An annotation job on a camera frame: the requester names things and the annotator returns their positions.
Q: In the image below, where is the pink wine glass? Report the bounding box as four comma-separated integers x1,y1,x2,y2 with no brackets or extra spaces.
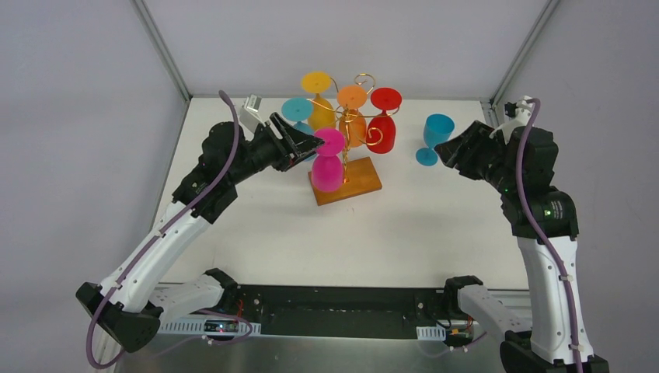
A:
311,127,345,192

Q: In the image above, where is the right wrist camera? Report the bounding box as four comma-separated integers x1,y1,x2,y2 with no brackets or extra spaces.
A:
489,96,533,144

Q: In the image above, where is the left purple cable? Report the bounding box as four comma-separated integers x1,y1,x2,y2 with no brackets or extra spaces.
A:
85,89,253,371

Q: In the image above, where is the orange wine glass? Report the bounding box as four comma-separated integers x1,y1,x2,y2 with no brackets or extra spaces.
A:
336,85,367,148

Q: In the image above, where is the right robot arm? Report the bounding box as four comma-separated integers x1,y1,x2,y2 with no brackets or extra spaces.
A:
434,121,609,372

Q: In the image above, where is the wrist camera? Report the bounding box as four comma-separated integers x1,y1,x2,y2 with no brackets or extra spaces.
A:
239,94,268,134
489,96,533,144

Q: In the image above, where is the teal wine glass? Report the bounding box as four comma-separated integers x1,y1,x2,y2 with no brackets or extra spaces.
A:
281,97,314,150

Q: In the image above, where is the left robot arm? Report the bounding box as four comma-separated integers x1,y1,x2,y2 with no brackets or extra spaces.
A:
75,113,323,353

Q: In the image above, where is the yellow wine glass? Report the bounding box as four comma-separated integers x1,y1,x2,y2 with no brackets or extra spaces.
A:
301,71,336,131

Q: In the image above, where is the blue wine glass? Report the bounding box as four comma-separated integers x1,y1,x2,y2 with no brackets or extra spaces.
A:
415,113,455,166

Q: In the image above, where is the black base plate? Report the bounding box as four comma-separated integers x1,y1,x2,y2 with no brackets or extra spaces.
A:
213,284,469,340

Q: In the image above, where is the gold rack with wooden base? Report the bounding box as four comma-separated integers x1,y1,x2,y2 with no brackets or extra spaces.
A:
309,73,382,206

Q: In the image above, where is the red wine glass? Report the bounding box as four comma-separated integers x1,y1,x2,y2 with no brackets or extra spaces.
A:
366,87,403,154

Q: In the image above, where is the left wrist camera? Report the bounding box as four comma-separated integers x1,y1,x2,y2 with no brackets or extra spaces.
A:
239,94,268,134

